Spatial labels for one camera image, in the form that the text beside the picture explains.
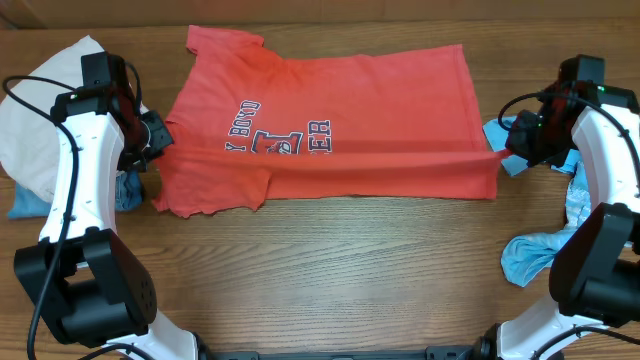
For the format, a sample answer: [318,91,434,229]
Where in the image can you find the red printed t-shirt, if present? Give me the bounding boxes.
[154,26,503,218]

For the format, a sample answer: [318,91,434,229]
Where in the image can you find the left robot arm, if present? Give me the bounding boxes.
[14,52,212,360]

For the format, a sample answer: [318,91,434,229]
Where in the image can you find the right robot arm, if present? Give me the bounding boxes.
[463,54,639,359]

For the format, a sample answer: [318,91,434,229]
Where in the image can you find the folded blue jeans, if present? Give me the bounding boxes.
[7,171,146,220]

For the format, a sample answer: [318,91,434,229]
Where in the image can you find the beige folded trousers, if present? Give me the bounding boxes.
[0,35,150,204]

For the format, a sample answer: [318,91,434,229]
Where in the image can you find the right black cable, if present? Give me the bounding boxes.
[496,90,640,191]

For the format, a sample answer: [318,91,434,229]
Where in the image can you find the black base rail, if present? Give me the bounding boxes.
[200,345,498,360]

